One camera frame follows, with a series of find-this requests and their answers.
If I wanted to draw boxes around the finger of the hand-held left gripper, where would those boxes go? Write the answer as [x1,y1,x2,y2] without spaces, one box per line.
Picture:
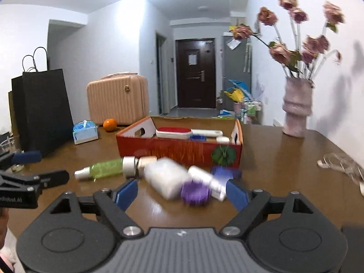
[0,151,43,172]
[0,170,70,190]

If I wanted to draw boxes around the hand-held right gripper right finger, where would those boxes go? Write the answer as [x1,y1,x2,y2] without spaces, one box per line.
[218,178,315,238]

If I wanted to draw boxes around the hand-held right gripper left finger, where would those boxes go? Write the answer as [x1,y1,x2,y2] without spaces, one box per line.
[50,178,143,238]

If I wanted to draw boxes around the green transparent bottle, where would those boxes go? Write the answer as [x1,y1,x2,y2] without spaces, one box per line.
[74,158,124,181]

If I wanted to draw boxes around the white plastic bottle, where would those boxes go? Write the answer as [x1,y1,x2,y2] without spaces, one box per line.
[188,165,227,202]

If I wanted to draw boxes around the purple ribbed cap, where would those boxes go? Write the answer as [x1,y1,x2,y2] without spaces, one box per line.
[180,180,212,205]

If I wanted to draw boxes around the large white plastic cap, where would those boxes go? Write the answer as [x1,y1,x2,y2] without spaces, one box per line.
[144,159,192,200]

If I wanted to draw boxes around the orange cardboard box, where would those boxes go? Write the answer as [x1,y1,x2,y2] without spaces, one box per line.
[116,116,244,168]

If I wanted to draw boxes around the clear glass cup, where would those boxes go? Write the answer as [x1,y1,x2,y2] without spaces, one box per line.
[0,136,24,173]

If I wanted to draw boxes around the blue-violet cap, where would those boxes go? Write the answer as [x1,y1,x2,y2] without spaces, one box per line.
[212,166,242,184]

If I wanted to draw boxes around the beige bottle with silver cap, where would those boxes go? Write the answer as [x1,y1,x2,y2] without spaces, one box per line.
[122,155,159,178]

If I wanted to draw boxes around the black paper bag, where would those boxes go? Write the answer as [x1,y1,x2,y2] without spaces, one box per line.
[11,47,75,154]

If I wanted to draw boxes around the blue tissue pack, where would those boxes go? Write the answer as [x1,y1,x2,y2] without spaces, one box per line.
[72,120,99,145]

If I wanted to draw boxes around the red and white lint brush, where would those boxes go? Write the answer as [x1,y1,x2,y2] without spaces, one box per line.
[155,126,224,140]

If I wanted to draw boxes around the cluttered storage rack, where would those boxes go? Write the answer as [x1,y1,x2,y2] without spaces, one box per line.
[233,98,262,125]

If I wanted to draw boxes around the pink hard-shell suitcase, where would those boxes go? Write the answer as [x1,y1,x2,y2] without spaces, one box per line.
[86,73,150,126]

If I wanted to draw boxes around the pink textured vase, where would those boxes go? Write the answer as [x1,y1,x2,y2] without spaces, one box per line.
[281,76,315,138]

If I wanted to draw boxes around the blue and yellow toy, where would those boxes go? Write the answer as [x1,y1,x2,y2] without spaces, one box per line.
[224,79,251,103]

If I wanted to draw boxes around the dark brown entrance door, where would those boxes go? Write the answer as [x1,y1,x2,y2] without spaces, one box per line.
[175,38,217,109]

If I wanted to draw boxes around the grey side door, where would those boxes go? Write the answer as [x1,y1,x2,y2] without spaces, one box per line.
[155,32,166,115]

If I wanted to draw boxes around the dark flat object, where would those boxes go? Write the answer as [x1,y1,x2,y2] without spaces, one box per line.
[340,226,364,273]

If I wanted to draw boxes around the pink artificial roses bouquet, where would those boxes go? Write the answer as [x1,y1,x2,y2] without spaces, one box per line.
[229,0,346,81]

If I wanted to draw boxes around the white wired earphones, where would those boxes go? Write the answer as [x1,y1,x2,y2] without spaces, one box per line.
[317,153,364,197]

